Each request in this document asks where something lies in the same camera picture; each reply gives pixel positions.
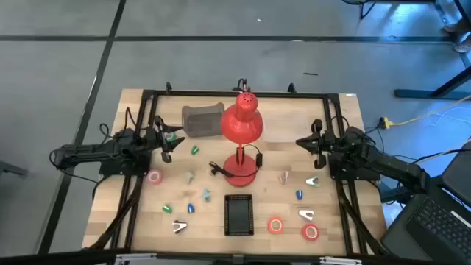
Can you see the orange tape roll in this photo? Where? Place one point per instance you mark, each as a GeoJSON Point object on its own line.
{"type": "Point", "coordinates": [275, 219]}

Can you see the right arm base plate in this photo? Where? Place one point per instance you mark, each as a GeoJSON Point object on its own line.
{"type": "Point", "coordinates": [353, 176]}

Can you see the grey translucent plastic bin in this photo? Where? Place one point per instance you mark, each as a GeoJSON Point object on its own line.
{"type": "Point", "coordinates": [202, 121]}

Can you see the person's shoe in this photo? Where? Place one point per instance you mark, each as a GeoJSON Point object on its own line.
{"type": "Point", "coordinates": [463, 46]}
{"type": "Point", "coordinates": [456, 26]}

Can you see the black mesh basket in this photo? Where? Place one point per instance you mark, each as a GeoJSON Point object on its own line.
{"type": "Point", "coordinates": [239, 215]}

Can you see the clear grey staple remover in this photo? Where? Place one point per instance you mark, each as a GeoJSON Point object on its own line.
{"type": "Point", "coordinates": [189, 177]}

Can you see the pink tape roll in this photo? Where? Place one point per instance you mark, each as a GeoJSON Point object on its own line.
{"type": "Point", "coordinates": [154, 171]}

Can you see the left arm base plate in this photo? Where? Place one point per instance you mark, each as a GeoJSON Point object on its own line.
{"type": "Point", "coordinates": [125, 170]}

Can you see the red desk lamp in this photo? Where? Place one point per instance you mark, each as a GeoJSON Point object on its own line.
{"type": "Point", "coordinates": [241, 125]}

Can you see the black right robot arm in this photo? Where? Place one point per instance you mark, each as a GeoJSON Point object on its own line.
{"type": "Point", "coordinates": [386, 162]}

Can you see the black rig crossbar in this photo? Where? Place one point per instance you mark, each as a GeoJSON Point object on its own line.
{"type": "Point", "coordinates": [55, 257]}

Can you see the pink staple remover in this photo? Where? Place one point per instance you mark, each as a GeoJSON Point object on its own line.
{"type": "Point", "coordinates": [283, 177]}

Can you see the black desk frame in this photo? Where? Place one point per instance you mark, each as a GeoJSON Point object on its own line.
{"type": "Point", "coordinates": [412, 94]}

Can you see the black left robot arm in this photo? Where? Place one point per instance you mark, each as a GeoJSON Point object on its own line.
{"type": "Point", "coordinates": [92, 151]}

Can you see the clear plastic bin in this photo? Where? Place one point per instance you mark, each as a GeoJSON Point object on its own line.
{"type": "Point", "coordinates": [285, 127]}

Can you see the light blue staple remover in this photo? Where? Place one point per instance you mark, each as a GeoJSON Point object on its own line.
{"type": "Point", "coordinates": [206, 195]}

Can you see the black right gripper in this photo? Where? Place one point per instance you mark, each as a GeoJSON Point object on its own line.
{"type": "Point", "coordinates": [327, 147]}

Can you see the black frame clamp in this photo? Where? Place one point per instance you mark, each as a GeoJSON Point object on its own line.
{"type": "Point", "coordinates": [291, 87]}
{"type": "Point", "coordinates": [168, 87]}

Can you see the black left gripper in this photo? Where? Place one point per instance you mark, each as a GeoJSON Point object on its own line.
{"type": "Point", "coordinates": [154, 140]}

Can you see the grey chair leg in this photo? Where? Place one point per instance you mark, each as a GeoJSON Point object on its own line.
{"type": "Point", "coordinates": [11, 169]}

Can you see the yellow power plug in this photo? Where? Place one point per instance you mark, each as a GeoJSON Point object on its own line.
{"type": "Point", "coordinates": [384, 123]}

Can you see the red tape roll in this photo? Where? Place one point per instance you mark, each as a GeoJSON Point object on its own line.
{"type": "Point", "coordinates": [310, 225]}

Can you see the black laptop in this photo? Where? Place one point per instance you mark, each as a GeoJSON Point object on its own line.
{"type": "Point", "coordinates": [423, 228]}

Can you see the blue mini stapler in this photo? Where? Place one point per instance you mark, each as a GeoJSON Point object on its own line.
{"type": "Point", "coordinates": [299, 195]}
{"type": "Point", "coordinates": [190, 208]}

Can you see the green mini stapler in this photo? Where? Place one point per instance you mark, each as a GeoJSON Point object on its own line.
{"type": "Point", "coordinates": [167, 209]}
{"type": "Point", "coordinates": [194, 149]}

